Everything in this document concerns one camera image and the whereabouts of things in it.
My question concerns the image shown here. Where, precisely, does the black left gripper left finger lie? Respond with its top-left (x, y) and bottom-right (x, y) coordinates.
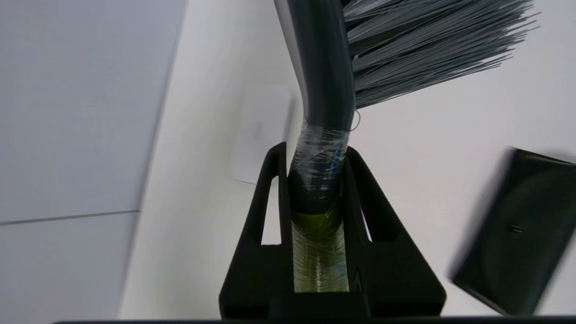
top-left (219, 142), bottom-right (294, 320)

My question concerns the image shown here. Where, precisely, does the black glasses case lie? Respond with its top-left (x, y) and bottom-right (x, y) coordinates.
top-left (450, 148), bottom-right (576, 315)

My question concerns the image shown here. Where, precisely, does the grey brush with green handle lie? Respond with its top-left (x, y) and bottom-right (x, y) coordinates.
top-left (274, 0), bottom-right (540, 293)

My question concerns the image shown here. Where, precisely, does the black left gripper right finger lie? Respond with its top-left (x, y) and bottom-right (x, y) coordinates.
top-left (342, 146), bottom-right (447, 316)

